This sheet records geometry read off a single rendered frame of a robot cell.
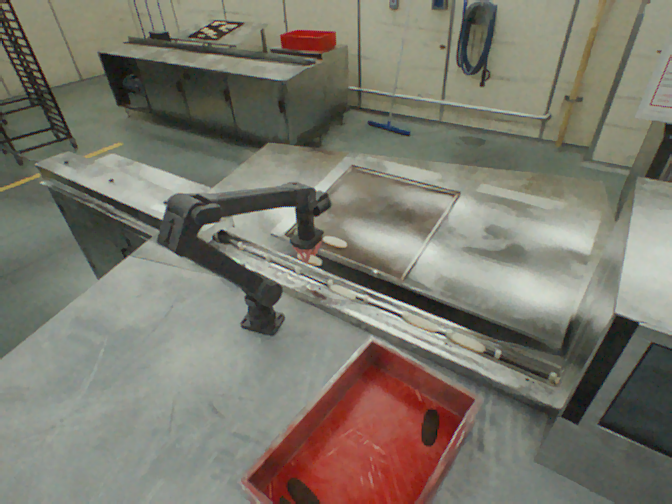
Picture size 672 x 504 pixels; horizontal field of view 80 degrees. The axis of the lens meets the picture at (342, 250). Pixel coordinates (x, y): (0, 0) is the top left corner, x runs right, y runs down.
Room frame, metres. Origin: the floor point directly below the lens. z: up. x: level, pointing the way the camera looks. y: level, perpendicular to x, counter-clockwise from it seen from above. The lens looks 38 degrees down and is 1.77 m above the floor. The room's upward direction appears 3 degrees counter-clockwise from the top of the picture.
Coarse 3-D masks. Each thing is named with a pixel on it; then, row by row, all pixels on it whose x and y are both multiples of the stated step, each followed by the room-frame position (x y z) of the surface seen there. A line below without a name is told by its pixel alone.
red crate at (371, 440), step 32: (384, 384) 0.64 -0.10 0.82; (352, 416) 0.55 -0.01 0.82; (384, 416) 0.55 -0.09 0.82; (416, 416) 0.54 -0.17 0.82; (448, 416) 0.54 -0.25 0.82; (320, 448) 0.47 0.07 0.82; (352, 448) 0.47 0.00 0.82; (384, 448) 0.46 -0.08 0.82; (416, 448) 0.46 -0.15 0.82; (320, 480) 0.40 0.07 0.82; (352, 480) 0.40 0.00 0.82; (384, 480) 0.39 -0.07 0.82; (416, 480) 0.39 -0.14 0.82
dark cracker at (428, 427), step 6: (426, 414) 0.54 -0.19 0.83; (432, 414) 0.54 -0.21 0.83; (426, 420) 0.52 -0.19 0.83; (432, 420) 0.52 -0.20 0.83; (426, 426) 0.51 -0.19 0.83; (432, 426) 0.51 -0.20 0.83; (426, 432) 0.49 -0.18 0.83; (432, 432) 0.49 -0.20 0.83; (426, 438) 0.48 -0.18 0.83; (432, 438) 0.48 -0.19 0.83; (426, 444) 0.47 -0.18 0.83; (432, 444) 0.47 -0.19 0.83
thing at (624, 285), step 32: (640, 192) 0.78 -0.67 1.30; (640, 224) 0.65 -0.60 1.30; (608, 256) 0.72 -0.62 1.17; (640, 256) 0.55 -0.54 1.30; (608, 288) 0.55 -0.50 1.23; (640, 288) 0.47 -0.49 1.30; (576, 320) 0.76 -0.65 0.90; (608, 320) 0.43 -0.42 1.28; (640, 320) 0.41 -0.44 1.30; (576, 352) 0.55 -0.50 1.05; (608, 352) 0.61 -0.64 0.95; (640, 352) 0.39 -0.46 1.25; (576, 384) 0.42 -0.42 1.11; (608, 384) 0.40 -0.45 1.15; (576, 416) 0.45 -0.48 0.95; (544, 448) 0.42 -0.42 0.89; (576, 448) 0.39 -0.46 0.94; (608, 448) 0.37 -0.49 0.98; (640, 448) 0.34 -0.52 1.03; (576, 480) 0.37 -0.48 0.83; (608, 480) 0.35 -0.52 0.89; (640, 480) 0.33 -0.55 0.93
